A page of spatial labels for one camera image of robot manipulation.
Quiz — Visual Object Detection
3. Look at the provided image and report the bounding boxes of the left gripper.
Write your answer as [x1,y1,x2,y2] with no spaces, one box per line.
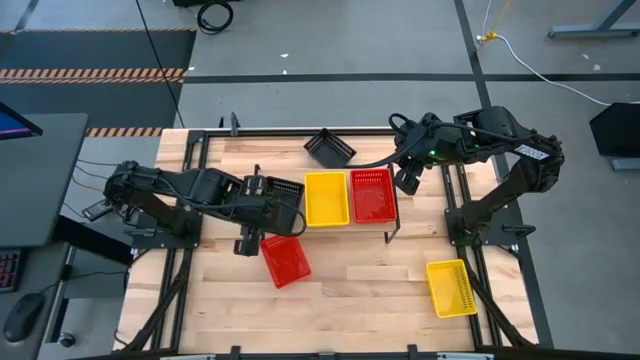
[232,163,281,258]

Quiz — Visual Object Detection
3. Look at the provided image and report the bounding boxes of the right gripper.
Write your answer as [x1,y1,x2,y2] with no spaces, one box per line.
[394,112,454,197]

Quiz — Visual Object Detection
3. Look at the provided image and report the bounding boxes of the black plastic slotted basket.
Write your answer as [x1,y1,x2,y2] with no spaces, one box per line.
[263,175,306,236]
[303,127,358,170]

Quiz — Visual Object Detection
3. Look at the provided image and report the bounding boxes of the red plastic slotted basket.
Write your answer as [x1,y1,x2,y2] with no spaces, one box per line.
[349,168,399,224]
[259,234,313,290]

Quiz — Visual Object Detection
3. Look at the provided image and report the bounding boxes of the yellow plastic slotted basket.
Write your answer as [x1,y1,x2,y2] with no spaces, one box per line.
[425,258,479,320]
[303,171,351,229]

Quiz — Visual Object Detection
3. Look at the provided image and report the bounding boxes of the grey metal desk leg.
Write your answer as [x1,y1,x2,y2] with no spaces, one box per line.
[547,0,640,40]

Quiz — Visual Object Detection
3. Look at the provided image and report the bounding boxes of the black angular floor stand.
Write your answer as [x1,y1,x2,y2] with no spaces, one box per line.
[588,101,640,159]

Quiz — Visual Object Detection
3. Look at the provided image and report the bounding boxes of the dark grey flat panel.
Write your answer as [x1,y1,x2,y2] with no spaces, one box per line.
[0,112,90,250]

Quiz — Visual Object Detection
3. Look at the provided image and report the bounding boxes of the black floor box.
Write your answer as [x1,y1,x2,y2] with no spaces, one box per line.
[172,0,244,8]

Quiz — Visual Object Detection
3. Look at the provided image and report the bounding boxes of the grey side desk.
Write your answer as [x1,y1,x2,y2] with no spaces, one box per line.
[0,242,76,360]

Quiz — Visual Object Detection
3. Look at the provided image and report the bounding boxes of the black mat with hazard stripes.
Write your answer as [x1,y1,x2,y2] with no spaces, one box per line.
[0,27,198,139]

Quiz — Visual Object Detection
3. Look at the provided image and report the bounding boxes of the backlit computer keyboard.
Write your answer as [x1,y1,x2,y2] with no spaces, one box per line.
[0,248,24,295]

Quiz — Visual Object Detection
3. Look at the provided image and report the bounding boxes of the black computer mouse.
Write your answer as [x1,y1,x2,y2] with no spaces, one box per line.
[3,291,46,344]

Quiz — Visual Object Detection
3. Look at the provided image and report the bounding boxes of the computer monitor with blue screen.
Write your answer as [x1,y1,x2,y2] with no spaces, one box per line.
[0,101,44,142]

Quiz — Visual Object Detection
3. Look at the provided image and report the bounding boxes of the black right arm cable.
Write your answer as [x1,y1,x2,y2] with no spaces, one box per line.
[344,112,436,170]

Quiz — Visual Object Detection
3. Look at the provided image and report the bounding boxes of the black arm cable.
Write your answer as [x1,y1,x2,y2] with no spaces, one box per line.
[169,174,307,239]
[344,112,436,170]

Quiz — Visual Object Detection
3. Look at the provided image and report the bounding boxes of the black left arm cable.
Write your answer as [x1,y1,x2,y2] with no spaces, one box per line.
[169,174,307,239]

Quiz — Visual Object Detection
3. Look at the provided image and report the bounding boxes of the black aluminium table frame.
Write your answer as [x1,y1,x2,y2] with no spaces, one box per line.
[113,112,540,360]

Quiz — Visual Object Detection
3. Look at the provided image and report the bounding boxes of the wooden shelf with black frame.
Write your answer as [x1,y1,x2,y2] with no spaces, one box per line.
[248,162,402,245]

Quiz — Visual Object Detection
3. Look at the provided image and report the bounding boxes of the thick white floor cable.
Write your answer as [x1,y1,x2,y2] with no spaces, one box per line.
[477,30,640,108]

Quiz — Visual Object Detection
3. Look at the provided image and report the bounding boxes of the thin white cable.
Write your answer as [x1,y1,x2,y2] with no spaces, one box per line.
[479,0,494,36]

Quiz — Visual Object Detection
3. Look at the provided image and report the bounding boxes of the thin yellow cable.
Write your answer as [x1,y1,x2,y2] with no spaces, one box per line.
[492,0,515,34]

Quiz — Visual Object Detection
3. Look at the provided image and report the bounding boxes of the long thin black cable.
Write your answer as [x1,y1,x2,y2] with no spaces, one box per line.
[134,0,187,129]

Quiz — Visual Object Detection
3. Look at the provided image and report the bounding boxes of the coiled black cable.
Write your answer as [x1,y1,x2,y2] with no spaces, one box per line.
[195,0,235,37]

